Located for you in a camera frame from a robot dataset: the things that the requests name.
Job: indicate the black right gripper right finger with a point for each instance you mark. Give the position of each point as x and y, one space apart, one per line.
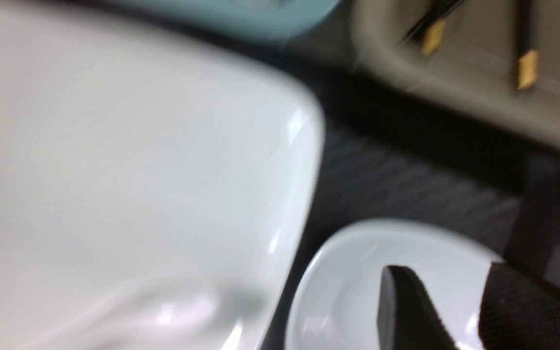
518 311

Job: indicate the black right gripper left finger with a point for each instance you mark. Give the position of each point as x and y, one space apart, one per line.
407 318

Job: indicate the small white bowl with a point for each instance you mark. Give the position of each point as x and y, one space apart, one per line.
336 302

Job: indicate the white square rice plate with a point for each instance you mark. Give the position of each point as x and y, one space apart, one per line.
154 188

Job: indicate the black serving tray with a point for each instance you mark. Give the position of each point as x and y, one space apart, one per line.
389 155

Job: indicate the long black chopstick in bin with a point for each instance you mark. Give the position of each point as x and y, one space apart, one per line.
527 52

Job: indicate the brown plastic bin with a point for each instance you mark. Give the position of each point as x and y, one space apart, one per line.
473 71

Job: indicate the black chopstick gold tip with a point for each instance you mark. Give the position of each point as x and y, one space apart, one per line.
429 30

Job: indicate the teal plastic bin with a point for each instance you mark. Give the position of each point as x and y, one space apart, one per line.
253 20

